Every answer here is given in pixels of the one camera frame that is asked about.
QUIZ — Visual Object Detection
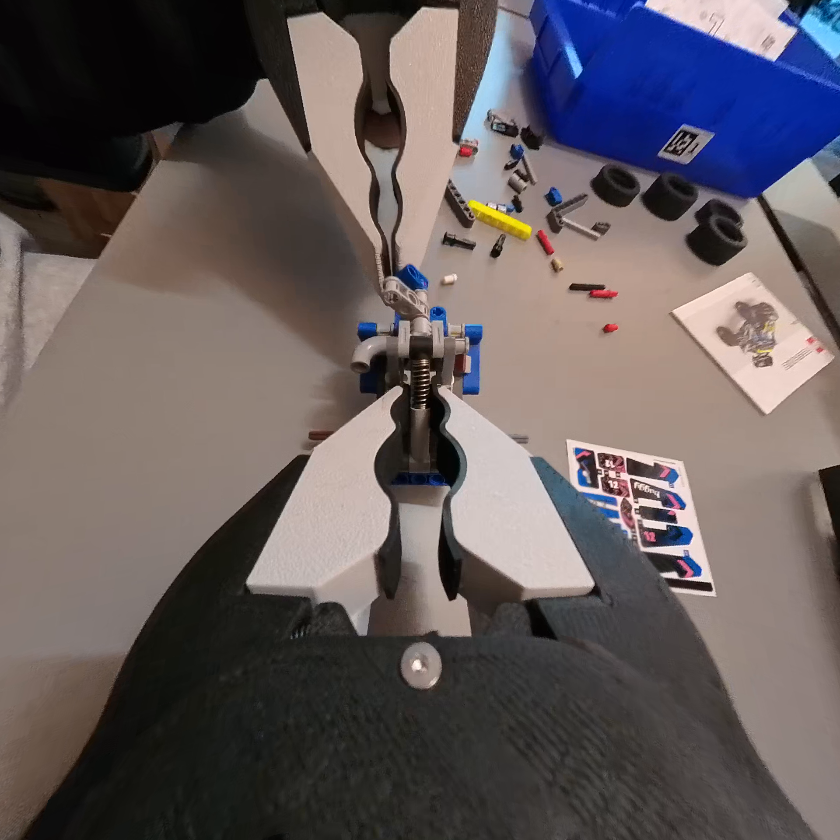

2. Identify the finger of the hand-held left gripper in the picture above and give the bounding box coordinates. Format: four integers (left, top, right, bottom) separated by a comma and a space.
287, 10, 395, 284
389, 7, 460, 270

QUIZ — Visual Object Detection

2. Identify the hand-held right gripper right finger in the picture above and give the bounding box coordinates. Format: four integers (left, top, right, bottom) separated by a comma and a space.
436, 387, 596, 602

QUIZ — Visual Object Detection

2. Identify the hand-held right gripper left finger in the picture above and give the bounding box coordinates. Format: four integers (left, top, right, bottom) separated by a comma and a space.
245, 387, 404, 601

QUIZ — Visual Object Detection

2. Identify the grey and blue lego chassis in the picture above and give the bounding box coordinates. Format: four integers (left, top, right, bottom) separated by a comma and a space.
308, 305, 531, 488

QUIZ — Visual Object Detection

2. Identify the thin grey lego liftarm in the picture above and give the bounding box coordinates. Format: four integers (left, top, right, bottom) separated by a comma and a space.
382, 276, 432, 317

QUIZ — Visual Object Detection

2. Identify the dark grey angled lego beam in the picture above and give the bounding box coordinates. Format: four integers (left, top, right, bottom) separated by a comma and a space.
446, 180, 476, 229

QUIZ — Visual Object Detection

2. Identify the lego sticker sheet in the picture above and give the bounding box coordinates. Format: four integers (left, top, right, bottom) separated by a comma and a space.
566, 438, 718, 597

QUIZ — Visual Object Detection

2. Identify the yellow lego beam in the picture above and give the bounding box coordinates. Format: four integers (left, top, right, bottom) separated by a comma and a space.
469, 200, 532, 241

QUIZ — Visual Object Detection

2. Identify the dark grey L-shaped lego beam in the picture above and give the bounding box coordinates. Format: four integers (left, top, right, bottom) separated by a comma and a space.
546, 193, 589, 235

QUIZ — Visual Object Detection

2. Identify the closed lego instruction booklet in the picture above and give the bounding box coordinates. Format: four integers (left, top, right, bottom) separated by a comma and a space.
671, 272, 836, 416

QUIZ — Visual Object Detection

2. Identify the person's left hand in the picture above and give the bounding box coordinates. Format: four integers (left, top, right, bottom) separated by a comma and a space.
364, 108, 401, 147

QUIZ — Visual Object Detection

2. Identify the blue plastic storage bin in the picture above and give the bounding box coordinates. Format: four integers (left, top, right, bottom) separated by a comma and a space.
528, 0, 840, 199

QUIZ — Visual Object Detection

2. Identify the white paper bag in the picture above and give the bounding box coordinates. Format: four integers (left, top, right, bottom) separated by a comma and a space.
646, 0, 798, 61

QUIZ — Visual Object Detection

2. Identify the wooden panel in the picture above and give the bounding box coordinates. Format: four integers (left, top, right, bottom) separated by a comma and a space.
39, 131, 173, 260

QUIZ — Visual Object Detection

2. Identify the black cardboard box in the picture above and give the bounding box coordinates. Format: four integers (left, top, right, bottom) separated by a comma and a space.
817, 465, 840, 527

